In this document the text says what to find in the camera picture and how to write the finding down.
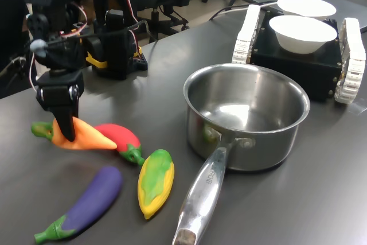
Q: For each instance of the orange toy carrot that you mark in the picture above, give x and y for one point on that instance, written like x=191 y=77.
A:
x=86 y=139

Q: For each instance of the black and yellow clamp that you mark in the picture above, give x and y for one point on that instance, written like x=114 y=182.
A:
x=138 y=52
x=97 y=63

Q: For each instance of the pale grey putty lump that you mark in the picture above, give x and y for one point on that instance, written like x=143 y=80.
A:
x=38 y=47

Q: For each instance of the red toy chilli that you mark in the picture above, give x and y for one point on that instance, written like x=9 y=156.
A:
x=123 y=137

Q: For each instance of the purple toy aubergine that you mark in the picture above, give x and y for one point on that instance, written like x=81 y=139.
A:
x=94 y=196

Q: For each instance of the yellow green toy corn cob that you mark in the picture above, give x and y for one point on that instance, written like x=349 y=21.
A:
x=156 y=182

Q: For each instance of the tracked vehicle with white tracks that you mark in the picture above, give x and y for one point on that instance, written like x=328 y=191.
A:
x=298 y=67

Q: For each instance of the white bowl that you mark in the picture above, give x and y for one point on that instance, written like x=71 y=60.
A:
x=301 y=35
x=306 y=5

